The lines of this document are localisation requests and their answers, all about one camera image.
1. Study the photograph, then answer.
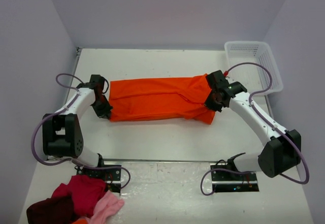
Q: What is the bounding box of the crimson red t shirt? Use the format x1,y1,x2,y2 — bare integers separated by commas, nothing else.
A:
51,175,106,217

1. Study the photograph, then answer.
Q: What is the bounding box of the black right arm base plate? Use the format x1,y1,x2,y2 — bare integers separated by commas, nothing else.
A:
210,163,259,193

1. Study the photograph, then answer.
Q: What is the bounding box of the white plastic basket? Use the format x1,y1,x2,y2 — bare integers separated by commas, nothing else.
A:
224,41,283,96

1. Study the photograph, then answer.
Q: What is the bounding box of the pink t shirt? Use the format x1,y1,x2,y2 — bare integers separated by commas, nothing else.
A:
88,191,124,224

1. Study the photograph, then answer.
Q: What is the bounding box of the dark maroon t shirt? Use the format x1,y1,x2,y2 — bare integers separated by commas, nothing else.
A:
26,197,78,224

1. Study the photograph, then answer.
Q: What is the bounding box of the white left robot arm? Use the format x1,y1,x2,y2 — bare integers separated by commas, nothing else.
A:
41,75,113,180

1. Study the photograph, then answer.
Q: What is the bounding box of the orange red cloth piece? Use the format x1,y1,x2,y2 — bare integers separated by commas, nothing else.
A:
72,217,88,224

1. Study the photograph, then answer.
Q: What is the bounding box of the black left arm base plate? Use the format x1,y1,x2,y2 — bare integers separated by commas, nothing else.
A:
74,165,121,193

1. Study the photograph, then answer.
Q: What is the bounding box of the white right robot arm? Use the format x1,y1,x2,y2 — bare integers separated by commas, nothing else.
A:
205,71,301,180

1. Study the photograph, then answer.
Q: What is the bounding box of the orange t shirt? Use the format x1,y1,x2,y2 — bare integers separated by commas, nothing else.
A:
109,75,215,124

